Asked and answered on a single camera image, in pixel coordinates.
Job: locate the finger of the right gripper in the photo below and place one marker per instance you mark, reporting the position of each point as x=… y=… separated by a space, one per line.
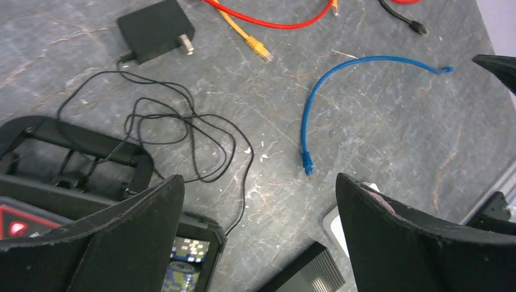
x=503 y=67

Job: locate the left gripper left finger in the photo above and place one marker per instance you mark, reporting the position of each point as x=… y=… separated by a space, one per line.
x=105 y=246

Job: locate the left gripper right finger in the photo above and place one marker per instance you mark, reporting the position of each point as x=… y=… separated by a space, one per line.
x=395 y=247

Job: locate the white plastic box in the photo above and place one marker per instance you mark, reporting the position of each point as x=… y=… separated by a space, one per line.
x=331 y=224

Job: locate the black network switch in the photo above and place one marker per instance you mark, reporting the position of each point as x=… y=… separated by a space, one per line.
x=312 y=271

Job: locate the black power adapter with cord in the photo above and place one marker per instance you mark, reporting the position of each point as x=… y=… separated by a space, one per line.
x=132 y=129

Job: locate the black poker chip case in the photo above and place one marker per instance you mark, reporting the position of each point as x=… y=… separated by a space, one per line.
x=32 y=148

